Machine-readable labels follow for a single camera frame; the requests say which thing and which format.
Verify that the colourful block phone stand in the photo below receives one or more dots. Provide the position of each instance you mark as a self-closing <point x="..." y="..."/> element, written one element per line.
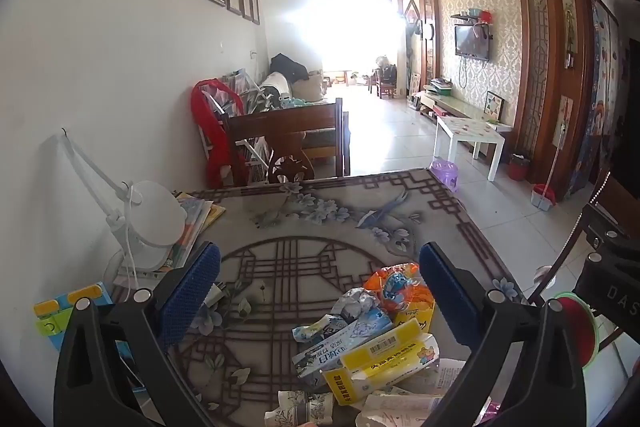
<point x="60" y="312"/>

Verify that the short hanging wall scroll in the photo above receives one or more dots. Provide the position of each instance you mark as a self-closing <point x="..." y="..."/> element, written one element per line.
<point x="562" y="119"/>

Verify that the white side table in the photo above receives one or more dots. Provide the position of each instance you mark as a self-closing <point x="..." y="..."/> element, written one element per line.
<point x="472" y="127"/>

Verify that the framed tangram picture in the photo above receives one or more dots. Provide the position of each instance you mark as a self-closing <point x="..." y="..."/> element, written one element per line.
<point x="495" y="106"/>

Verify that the wooden sofa bench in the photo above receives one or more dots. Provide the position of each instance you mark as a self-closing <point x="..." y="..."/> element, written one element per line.
<point x="320" y="137"/>

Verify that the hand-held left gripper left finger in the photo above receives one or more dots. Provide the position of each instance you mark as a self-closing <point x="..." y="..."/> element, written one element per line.
<point x="192" y="294"/>

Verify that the white desk lamp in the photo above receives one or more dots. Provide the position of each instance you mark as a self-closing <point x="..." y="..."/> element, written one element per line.
<point x="150" y="217"/>

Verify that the red bag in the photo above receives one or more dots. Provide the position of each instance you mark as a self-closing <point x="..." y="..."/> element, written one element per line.
<point x="212" y="137"/>

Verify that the wall shelf with containers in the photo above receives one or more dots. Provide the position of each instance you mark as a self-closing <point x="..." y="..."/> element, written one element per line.
<point x="472" y="17"/>

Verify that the dark wooden dining chair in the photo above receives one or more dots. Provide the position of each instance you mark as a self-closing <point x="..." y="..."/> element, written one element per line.
<point x="280" y="122"/>

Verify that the long hanging wall scroll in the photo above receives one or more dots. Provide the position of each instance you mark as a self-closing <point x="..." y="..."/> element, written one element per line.
<point x="569" y="24"/>

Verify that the wall television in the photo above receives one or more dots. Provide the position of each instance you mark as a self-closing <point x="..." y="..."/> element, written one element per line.
<point x="471" y="42"/>

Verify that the floral paper wrapper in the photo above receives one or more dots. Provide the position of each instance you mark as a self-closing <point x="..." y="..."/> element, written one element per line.
<point x="300" y="409"/>

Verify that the carved round-back wooden chair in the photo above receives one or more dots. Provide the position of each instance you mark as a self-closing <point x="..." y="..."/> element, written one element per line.
<point x="565" y="252"/>

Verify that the red dustpan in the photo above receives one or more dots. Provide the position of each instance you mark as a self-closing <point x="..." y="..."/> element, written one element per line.
<point x="544" y="196"/>

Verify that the long television cabinet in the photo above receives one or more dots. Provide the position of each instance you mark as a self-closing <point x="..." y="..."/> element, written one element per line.
<point x="465" y="107"/>

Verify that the white paper leaflet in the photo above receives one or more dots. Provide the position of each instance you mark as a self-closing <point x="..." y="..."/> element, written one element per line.
<point x="450" y="376"/>

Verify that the white torn paper packaging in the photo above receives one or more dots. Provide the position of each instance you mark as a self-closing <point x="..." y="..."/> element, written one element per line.
<point x="400" y="411"/>

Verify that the orange snack bag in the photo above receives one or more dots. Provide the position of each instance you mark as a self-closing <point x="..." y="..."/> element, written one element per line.
<point x="397" y="284"/>

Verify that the cartoon door curtain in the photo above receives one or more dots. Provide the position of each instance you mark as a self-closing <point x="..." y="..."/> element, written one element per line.
<point x="597" y="97"/>

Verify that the stack of books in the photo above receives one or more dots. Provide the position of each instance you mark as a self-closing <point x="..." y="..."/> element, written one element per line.
<point x="197" y="222"/>

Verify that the silver blue wrapper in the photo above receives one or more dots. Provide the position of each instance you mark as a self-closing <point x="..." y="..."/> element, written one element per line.
<point x="356" y="303"/>

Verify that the yellow white carton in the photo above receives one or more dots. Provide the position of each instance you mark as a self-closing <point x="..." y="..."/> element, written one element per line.
<point x="382" y="359"/>

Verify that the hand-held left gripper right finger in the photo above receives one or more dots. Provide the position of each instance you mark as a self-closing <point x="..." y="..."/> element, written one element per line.
<point x="447" y="299"/>

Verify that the black clothes pile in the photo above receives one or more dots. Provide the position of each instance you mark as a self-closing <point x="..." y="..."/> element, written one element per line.
<point x="290" y="68"/>

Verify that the purple plastic stool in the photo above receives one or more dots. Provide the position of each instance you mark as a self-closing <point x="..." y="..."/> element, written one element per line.
<point x="445" y="172"/>

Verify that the red trash bin green rim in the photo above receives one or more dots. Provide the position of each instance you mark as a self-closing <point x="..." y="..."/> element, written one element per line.
<point x="577" y="332"/>

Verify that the blue white carton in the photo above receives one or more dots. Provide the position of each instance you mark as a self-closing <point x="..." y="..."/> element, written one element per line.
<point x="345" y="343"/>

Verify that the small red waste bin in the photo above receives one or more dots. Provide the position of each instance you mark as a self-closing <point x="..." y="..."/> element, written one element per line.
<point x="520" y="164"/>

